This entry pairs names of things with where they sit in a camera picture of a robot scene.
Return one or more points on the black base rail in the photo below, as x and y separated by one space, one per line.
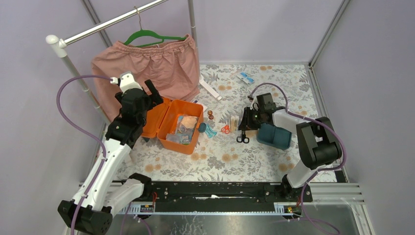
215 198

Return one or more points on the blue cotton swab pack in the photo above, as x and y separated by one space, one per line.
179 130

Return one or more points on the small orange scissors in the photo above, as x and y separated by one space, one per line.
226 129

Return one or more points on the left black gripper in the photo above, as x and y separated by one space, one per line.
142 98

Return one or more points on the black handled scissors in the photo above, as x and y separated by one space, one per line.
243 138

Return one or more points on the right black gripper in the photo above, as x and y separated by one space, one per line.
246 123

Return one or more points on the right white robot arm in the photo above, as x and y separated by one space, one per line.
318 143

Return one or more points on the white rectangular box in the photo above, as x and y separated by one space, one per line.
209 88

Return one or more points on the floral table mat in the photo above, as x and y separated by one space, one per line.
222 158

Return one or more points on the gauze pad packet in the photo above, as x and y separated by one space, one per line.
179 138

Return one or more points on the silver clothes rack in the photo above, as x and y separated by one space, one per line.
59 45

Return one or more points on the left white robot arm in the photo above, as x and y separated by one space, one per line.
92 209

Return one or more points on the bagged latex gloves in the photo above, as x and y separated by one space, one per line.
188 122

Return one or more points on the pink fabric shorts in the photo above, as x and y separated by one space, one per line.
173 67

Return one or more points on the orange plastic medicine box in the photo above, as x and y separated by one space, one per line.
162 120

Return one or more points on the white blue medicine sachet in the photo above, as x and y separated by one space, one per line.
200 103

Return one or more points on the alcohol wipes bag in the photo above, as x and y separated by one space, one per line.
242 76

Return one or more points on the green clothes hanger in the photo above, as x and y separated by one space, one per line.
149 33

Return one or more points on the teal divided tray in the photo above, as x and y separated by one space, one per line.
274 136

